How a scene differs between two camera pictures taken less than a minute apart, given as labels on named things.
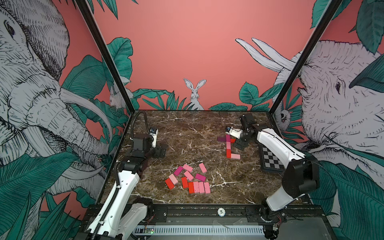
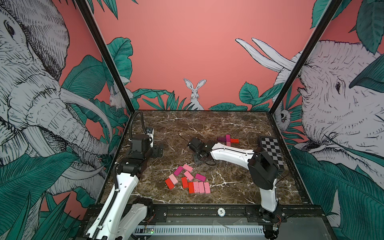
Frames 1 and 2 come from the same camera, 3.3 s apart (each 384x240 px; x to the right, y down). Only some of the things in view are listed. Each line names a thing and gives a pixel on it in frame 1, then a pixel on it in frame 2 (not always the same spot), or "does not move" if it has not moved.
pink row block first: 196,188 does not move
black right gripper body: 243,140 → 199,156
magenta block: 200,177 does not move
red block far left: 169,183 does not move
